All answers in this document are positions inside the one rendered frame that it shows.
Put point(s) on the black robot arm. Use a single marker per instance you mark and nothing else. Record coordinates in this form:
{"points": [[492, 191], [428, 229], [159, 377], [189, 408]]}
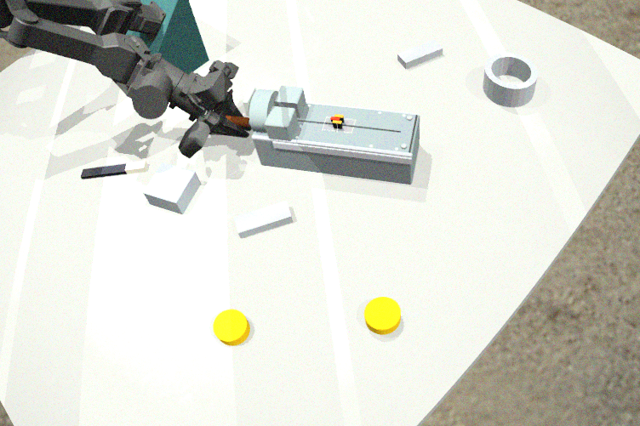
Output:
{"points": [[148, 79]]}

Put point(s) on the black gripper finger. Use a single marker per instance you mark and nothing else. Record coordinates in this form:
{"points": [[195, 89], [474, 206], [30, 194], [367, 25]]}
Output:
{"points": [[224, 126], [229, 109]]}

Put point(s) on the yellow round disc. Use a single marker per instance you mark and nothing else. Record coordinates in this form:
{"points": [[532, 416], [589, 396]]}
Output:
{"points": [[231, 327], [382, 315]]}

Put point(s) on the grey hollow cylinder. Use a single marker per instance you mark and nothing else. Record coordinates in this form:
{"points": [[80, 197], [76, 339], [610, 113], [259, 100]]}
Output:
{"points": [[513, 65]]}

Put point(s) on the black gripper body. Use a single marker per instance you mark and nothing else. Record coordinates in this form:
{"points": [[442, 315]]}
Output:
{"points": [[197, 134]]}

